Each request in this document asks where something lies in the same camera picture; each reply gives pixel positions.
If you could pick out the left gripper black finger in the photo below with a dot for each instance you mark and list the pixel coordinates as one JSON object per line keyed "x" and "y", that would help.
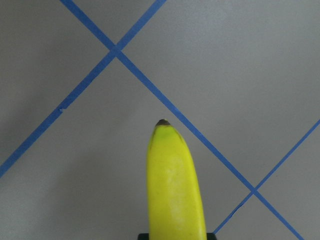
{"x": 183, "y": 236}

